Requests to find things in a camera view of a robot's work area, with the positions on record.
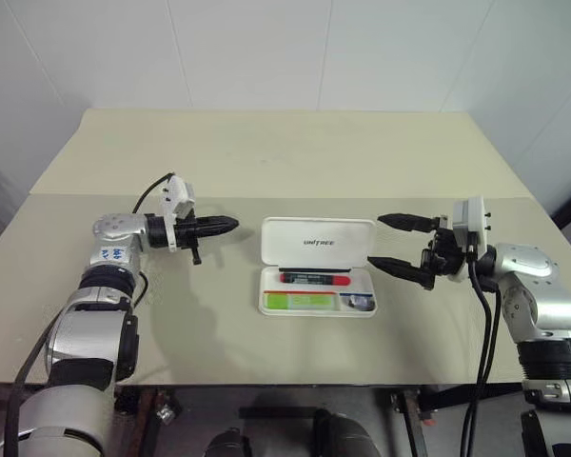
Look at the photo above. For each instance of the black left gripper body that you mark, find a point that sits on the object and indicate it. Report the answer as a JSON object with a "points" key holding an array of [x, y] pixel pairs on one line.
{"points": [[190, 231]]}

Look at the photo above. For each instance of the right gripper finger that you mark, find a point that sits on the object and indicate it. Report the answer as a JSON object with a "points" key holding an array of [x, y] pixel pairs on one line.
{"points": [[404, 222], [397, 270]]}

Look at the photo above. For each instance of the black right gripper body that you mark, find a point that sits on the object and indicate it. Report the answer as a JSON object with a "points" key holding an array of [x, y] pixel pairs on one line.
{"points": [[442, 257]]}

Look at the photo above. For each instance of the small grey block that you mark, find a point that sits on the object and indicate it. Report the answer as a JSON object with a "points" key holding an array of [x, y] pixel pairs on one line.
{"points": [[358, 303]]}

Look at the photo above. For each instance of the red marker with black barrel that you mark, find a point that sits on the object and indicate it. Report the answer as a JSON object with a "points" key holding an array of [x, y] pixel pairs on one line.
{"points": [[314, 278]]}

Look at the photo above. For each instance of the white pencil case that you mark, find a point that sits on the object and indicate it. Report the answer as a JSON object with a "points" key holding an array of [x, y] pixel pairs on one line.
{"points": [[316, 243]]}

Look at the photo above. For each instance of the green marker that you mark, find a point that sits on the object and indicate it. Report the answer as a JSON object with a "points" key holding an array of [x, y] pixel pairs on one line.
{"points": [[300, 301]]}

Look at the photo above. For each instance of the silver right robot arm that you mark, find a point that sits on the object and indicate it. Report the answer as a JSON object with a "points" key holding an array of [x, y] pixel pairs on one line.
{"points": [[542, 304]]}

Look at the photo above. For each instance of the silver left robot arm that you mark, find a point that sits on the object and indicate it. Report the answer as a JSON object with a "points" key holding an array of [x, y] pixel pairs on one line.
{"points": [[90, 328]]}

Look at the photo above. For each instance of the large dark rounded shape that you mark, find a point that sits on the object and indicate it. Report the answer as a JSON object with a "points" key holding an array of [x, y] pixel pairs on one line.
{"points": [[345, 435]]}

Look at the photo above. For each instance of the silver clamp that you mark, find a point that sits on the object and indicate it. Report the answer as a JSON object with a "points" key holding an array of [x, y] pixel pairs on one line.
{"points": [[165, 413]]}

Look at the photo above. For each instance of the small dark rounded shape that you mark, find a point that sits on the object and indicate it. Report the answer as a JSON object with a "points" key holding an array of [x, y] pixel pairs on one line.
{"points": [[227, 445]]}

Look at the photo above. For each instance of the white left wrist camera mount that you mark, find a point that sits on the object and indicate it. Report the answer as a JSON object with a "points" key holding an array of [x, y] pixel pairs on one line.
{"points": [[173, 209]]}

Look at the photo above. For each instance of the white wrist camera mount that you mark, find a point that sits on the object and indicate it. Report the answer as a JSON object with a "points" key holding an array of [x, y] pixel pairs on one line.
{"points": [[173, 209], [476, 224]]}

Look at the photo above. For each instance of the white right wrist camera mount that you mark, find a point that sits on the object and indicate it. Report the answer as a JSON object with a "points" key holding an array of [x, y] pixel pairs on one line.
{"points": [[476, 224]]}

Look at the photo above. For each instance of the black table frame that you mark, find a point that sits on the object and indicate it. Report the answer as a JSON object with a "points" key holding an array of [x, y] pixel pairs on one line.
{"points": [[133, 404]]}

